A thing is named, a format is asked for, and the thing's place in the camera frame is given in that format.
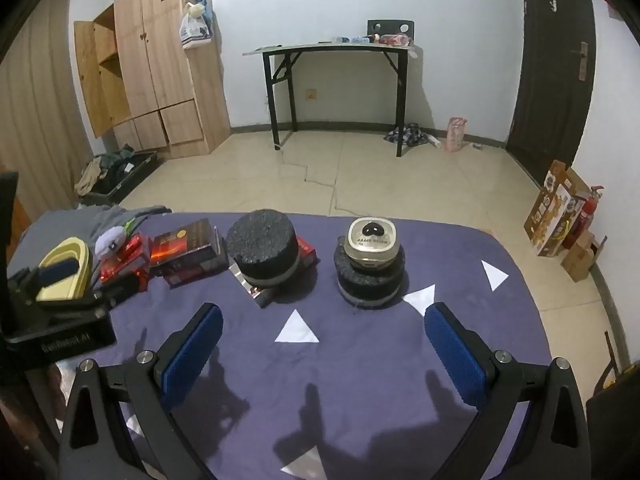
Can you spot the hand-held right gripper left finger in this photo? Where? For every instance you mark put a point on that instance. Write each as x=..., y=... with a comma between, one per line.
x=195, y=355

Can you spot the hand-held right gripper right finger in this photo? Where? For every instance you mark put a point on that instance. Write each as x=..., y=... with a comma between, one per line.
x=455, y=355

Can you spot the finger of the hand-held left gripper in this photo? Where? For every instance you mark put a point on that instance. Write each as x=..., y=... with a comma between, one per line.
x=57, y=271
x=97, y=305

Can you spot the yellow plastic basin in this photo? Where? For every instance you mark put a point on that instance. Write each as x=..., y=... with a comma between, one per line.
x=65, y=250

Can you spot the red white cigarette box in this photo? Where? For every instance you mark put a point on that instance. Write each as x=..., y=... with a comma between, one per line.
x=252, y=290

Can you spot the dark red cigarette carton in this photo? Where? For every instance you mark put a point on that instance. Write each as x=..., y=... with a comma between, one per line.
x=182, y=250

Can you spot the black foam cylinder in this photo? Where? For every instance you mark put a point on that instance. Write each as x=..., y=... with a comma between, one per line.
x=262, y=250
x=370, y=285

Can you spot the silver round device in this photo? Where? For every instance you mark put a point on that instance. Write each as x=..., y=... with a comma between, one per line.
x=370, y=250

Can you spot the grey blanket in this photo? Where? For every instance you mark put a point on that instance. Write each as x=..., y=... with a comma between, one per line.
x=65, y=225

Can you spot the white plush toy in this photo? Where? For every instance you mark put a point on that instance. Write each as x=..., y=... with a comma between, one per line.
x=112, y=241

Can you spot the beige clothes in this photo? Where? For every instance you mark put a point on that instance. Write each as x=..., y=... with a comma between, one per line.
x=92, y=172

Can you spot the purple bed sheet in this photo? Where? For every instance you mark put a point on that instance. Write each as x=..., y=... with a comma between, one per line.
x=350, y=360

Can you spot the black open suitcase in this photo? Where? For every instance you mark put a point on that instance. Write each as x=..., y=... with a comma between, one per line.
x=135, y=170

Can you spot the brown cardboard box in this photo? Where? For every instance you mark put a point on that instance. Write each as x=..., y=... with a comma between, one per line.
x=580, y=260

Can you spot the beige curtain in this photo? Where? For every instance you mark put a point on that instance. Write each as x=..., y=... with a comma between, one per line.
x=40, y=110

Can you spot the dark object with yellow trim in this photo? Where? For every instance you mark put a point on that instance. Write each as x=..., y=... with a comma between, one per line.
x=615, y=410

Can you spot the printed cardboard box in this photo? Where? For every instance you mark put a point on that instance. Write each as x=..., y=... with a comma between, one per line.
x=550, y=210

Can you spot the red fire extinguisher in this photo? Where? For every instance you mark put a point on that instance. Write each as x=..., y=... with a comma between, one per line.
x=585, y=215

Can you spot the pink plastic bag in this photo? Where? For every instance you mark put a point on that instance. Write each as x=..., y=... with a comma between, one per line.
x=455, y=135

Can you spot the plaid clothes pile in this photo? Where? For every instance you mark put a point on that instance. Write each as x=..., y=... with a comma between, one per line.
x=407, y=135

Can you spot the wooden wardrobe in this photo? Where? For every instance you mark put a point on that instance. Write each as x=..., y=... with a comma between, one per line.
x=165, y=60

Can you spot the white plastic bag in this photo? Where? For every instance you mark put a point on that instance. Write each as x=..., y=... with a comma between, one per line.
x=195, y=30

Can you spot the dark door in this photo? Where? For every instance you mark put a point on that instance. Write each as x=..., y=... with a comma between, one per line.
x=550, y=85

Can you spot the red pink packet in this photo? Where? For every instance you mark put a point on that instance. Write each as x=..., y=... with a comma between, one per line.
x=392, y=39

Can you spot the black folding table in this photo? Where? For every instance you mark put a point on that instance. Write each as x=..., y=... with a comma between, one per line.
x=340, y=50

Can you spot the yellowed wall outlet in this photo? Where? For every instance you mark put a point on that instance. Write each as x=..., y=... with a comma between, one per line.
x=311, y=94

